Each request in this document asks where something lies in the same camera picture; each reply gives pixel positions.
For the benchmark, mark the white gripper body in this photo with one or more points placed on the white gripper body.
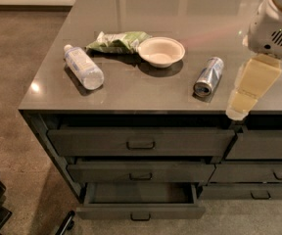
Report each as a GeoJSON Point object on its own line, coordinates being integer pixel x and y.
{"type": "Point", "coordinates": [271, 29]}

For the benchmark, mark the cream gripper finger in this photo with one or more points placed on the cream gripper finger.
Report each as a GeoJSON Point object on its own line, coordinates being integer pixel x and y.
{"type": "Point", "coordinates": [253, 80]}

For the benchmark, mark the grey drawer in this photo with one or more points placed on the grey drawer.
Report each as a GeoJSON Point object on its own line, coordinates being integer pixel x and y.
{"type": "Point", "coordinates": [140, 201]}
{"type": "Point", "coordinates": [247, 173]}
{"type": "Point", "coordinates": [241, 192]}
{"type": "Point", "coordinates": [140, 141]}
{"type": "Point", "coordinates": [140, 171]}
{"type": "Point", "coordinates": [257, 145]}

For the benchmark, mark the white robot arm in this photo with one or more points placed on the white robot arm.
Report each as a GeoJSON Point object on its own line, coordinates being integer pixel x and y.
{"type": "Point", "coordinates": [258, 74]}

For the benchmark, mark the grey drawer cabinet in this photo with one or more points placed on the grey drawer cabinet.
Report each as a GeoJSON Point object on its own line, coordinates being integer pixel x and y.
{"type": "Point", "coordinates": [136, 94]}

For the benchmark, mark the silver blue soda can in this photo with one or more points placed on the silver blue soda can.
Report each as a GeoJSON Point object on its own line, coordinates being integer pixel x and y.
{"type": "Point", "coordinates": [209, 77]}

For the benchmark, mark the white paper bowl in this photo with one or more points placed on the white paper bowl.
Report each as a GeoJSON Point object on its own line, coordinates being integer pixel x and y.
{"type": "Point", "coordinates": [161, 52]}

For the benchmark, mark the green chip bag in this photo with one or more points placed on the green chip bag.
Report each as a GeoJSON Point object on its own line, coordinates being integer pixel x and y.
{"type": "Point", "coordinates": [121, 43]}

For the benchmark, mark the clear plastic water bottle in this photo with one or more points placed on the clear plastic water bottle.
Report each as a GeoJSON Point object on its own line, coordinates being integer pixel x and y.
{"type": "Point", "coordinates": [85, 70]}

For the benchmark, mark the black caster wheel leg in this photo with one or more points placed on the black caster wheel leg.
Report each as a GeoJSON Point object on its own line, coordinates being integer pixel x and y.
{"type": "Point", "coordinates": [67, 223]}

